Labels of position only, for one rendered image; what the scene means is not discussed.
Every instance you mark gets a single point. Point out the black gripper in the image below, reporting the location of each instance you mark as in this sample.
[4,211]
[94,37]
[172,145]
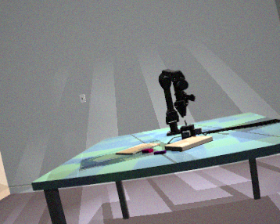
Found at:
[181,104]

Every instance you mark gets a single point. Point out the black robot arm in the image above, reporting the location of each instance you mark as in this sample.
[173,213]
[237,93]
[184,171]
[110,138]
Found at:
[176,76]

